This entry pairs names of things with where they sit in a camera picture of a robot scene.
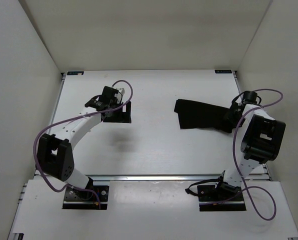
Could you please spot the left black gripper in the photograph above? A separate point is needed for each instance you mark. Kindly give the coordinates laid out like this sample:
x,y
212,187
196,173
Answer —
x,y
123,116

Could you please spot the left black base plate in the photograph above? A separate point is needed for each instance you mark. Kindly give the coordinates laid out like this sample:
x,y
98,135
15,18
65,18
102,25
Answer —
x,y
82,200

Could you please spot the right blue table label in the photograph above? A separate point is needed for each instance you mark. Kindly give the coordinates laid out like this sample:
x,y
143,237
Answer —
x,y
223,71

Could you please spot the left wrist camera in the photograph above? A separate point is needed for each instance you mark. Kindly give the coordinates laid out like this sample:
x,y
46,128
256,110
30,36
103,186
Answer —
x,y
121,91

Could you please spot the aluminium table rail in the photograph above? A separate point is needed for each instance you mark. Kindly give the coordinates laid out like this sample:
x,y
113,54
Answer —
x,y
152,178

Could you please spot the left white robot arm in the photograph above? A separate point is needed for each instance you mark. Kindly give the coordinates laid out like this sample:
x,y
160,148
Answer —
x,y
53,152

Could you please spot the blue table label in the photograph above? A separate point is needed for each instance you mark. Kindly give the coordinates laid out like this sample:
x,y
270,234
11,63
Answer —
x,y
223,71
75,73

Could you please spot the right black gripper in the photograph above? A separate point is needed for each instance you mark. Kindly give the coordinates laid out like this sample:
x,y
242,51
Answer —
x,y
229,117

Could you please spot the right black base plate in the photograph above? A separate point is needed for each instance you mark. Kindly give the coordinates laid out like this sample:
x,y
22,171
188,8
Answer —
x,y
215,195

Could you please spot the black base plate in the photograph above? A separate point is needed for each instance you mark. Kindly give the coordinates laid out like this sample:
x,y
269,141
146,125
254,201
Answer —
x,y
82,200
215,195

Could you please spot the left blue table label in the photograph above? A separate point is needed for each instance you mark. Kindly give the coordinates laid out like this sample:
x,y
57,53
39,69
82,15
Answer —
x,y
75,73

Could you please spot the black skirt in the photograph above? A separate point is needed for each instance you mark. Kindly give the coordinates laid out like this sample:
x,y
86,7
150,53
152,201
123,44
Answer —
x,y
199,115

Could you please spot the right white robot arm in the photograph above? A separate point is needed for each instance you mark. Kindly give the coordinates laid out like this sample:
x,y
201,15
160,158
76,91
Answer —
x,y
261,141

